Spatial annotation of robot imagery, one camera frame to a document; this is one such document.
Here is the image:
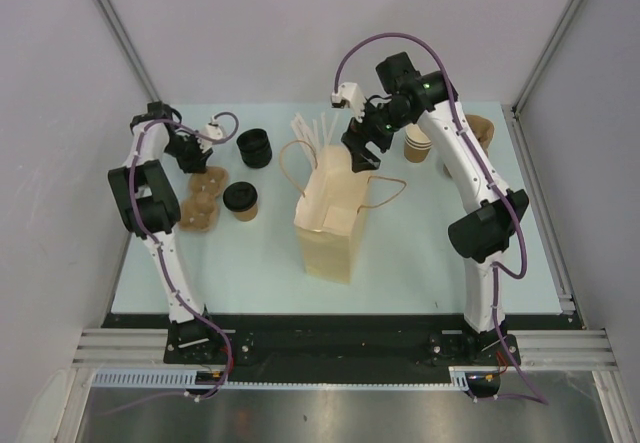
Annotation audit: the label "pile of white straws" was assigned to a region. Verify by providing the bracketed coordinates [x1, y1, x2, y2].
[290, 112, 339, 167]

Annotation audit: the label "purple cable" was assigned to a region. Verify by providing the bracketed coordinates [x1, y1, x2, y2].
[99, 111, 240, 417]
[333, 32, 549, 407]

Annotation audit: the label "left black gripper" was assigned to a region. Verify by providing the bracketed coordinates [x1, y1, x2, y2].
[164, 130, 214, 174]

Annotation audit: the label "stack of paper cups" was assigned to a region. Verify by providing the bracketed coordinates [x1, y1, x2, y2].
[404, 124, 432, 163]

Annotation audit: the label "brown pulp cup carriers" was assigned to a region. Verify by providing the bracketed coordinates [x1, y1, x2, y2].
[443, 114, 495, 179]

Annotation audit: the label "brown paper coffee cup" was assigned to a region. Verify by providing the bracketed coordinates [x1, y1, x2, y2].
[232, 203, 258, 222]

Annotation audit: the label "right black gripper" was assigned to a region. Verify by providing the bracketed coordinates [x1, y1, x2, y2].
[341, 95, 411, 173]

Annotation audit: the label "black plastic cup lid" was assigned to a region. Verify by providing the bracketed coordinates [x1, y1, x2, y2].
[223, 181, 258, 213]

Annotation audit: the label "single brown pulp carrier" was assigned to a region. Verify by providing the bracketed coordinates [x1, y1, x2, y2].
[179, 166, 229, 232]

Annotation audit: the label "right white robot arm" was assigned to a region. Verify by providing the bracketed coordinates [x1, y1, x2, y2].
[331, 52, 529, 364]

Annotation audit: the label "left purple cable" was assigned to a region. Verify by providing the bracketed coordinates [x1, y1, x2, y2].
[99, 111, 240, 417]

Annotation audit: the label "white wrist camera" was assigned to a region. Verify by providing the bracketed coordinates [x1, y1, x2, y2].
[197, 118, 226, 153]
[330, 82, 366, 122]

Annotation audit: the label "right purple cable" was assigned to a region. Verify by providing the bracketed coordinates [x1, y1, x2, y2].
[333, 32, 549, 407]

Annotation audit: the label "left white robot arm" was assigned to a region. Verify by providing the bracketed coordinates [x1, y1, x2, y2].
[108, 101, 212, 325]

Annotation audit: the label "white cable duct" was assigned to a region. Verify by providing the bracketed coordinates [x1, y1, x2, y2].
[91, 367, 497, 394]

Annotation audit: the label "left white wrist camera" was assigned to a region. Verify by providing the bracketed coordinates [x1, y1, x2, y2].
[197, 118, 226, 153]

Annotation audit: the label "tan paper bag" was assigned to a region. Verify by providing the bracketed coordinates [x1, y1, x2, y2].
[278, 139, 407, 284]

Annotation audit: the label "stack of black lids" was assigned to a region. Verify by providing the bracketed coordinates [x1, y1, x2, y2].
[236, 128, 272, 169]

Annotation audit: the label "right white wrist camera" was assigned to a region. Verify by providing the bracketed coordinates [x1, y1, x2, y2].
[330, 82, 366, 122]

